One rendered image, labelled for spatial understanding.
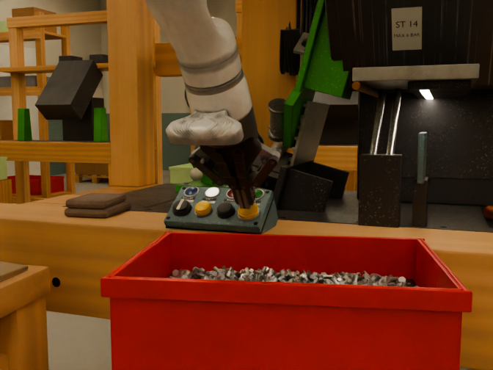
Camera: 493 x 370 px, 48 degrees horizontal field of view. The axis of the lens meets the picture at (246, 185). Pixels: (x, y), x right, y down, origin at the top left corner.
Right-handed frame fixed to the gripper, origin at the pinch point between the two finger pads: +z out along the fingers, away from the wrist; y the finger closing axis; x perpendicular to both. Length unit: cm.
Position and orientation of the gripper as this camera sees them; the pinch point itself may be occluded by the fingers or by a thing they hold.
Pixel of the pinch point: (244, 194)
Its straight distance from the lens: 77.4
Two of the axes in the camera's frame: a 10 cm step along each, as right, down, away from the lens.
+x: -2.7, 6.6, -7.0
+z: 1.9, 7.5, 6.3
